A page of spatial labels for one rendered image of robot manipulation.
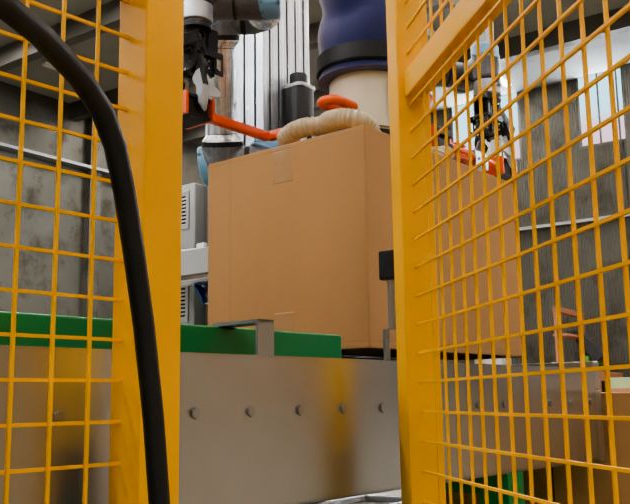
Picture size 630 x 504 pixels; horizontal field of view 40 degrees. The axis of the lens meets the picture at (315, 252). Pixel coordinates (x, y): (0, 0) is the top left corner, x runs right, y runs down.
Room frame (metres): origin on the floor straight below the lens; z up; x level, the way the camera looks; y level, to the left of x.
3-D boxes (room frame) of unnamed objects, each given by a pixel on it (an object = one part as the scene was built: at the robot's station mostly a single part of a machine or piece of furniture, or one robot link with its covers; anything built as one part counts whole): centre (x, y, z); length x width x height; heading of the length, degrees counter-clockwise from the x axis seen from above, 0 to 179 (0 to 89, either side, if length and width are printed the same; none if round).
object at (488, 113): (2.29, -0.48, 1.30); 0.09 x 0.08 x 0.12; 141
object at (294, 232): (1.85, -0.12, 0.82); 0.60 x 0.40 x 0.40; 141
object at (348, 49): (1.84, -0.12, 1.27); 0.23 x 0.23 x 0.04
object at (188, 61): (1.80, 0.25, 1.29); 0.09 x 0.08 x 0.12; 141
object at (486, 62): (2.30, -0.49, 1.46); 0.09 x 0.08 x 0.11; 19
